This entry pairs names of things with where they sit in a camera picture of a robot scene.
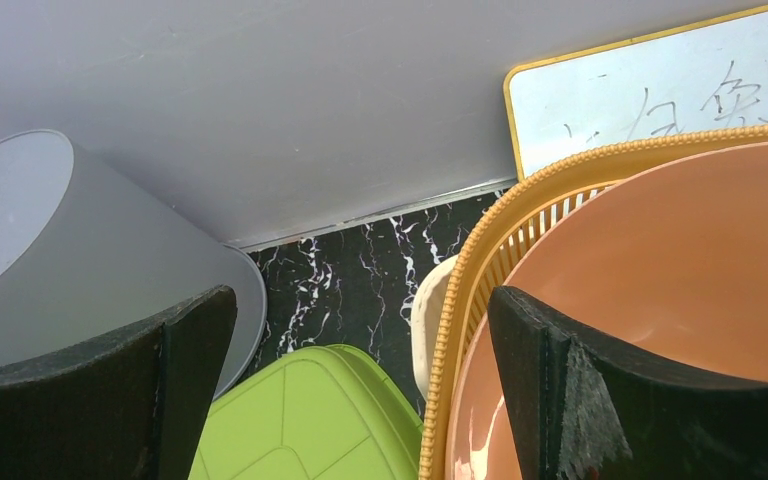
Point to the yellow framed whiteboard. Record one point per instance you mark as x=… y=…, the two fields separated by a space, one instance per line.
x=705 y=76

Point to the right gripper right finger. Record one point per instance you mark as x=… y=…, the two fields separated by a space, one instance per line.
x=583 y=404

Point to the cream perforated laundry basket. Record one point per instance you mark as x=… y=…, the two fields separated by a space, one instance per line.
x=425 y=316

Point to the green plastic tub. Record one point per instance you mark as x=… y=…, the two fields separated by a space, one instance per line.
x=322 y=412

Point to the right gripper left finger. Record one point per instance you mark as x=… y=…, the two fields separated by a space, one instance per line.
x=128 y=404

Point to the grey plastic bucket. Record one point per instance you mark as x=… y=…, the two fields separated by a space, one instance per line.
x=84 y=250

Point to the orange plastic bucket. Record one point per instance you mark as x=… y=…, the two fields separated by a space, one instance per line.
x=673 y=260

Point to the yellow slatted plastic basket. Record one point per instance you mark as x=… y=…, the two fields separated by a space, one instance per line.
x=511 y=227

